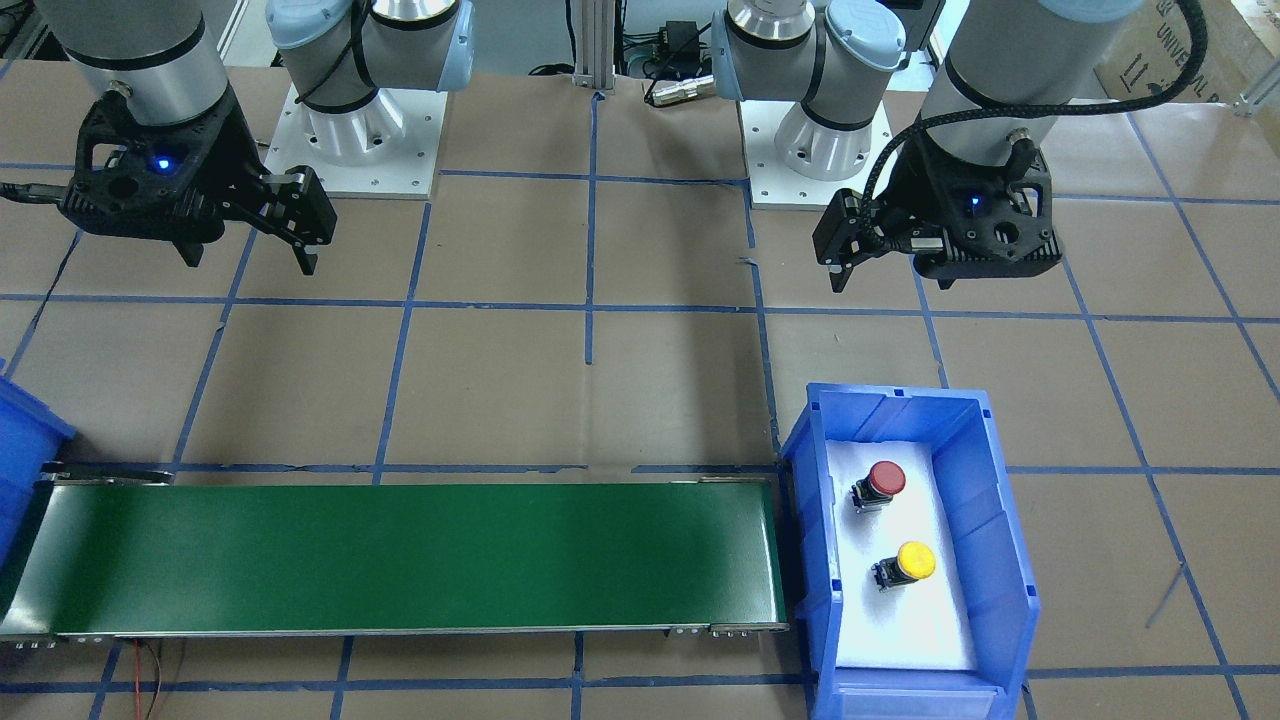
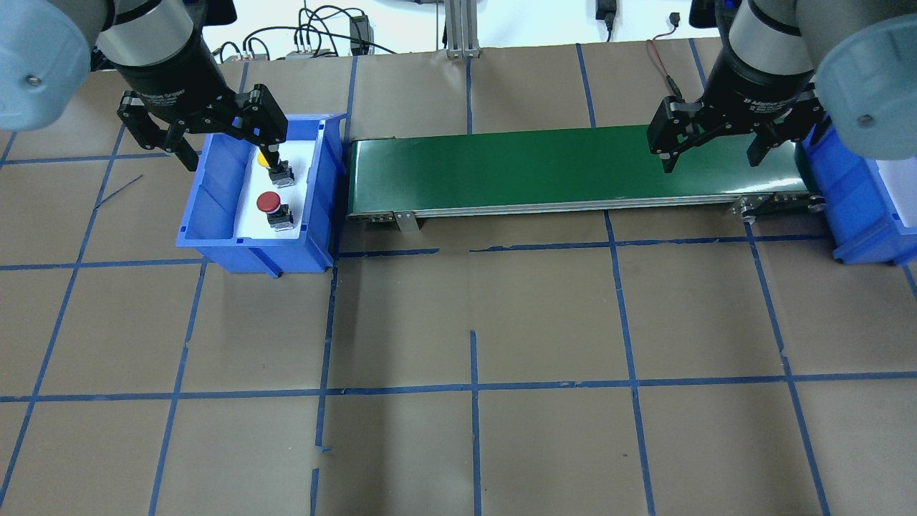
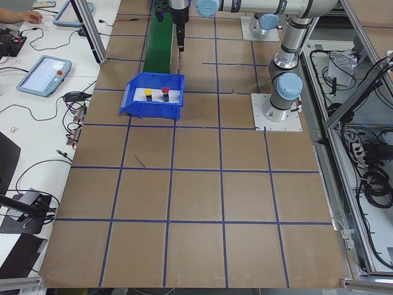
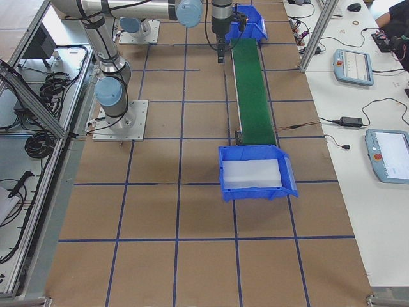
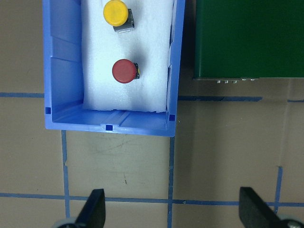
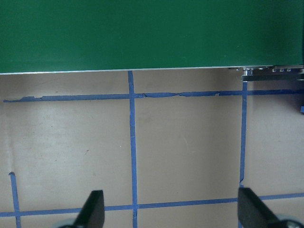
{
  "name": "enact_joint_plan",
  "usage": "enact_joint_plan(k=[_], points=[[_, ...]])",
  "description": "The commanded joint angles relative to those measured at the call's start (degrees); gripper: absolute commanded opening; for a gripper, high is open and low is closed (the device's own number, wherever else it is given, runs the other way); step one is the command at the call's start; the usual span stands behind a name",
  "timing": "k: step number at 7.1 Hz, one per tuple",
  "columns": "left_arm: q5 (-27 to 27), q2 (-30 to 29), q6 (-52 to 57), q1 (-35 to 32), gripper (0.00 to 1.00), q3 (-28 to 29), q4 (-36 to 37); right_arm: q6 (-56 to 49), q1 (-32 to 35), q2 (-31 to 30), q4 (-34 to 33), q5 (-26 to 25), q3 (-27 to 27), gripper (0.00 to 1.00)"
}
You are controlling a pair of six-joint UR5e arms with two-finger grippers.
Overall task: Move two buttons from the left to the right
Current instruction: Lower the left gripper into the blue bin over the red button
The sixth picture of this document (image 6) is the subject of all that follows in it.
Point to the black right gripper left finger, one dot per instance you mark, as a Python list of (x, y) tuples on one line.
[(92, 214)]

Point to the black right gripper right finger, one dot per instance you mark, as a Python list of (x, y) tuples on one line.
[(253, 213)]

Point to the green conveyor belt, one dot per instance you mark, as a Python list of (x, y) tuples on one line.
[(42, 36)]

